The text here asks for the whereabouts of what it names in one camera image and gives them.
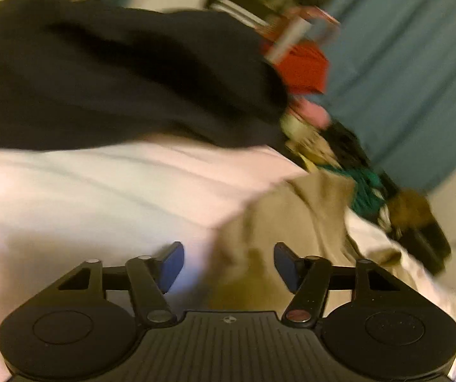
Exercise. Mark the teal curtain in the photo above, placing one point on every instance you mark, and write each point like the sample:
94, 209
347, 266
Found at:
403, 71

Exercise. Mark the green patterned cloth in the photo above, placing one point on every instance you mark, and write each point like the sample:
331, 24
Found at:
365, 191

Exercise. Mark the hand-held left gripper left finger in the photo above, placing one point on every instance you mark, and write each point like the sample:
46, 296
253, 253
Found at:
173, 264

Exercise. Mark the pink cloth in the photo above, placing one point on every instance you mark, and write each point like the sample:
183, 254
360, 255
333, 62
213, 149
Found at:
311, 111

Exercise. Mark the black garment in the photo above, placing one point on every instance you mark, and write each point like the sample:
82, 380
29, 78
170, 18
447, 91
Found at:
112, 75

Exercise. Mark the red cloth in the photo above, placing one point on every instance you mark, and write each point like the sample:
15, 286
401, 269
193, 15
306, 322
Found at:
303, 67

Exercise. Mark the khaki pants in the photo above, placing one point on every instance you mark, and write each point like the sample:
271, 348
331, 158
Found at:
291, 223

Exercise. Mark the pastel bed cover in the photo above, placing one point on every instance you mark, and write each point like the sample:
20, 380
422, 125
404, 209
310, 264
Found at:
92, 207

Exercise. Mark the beige yellow cloth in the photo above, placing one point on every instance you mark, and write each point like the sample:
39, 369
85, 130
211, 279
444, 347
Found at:
307, 139

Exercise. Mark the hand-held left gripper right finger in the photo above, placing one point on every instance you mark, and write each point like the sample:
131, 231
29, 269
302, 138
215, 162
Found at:
285, 265

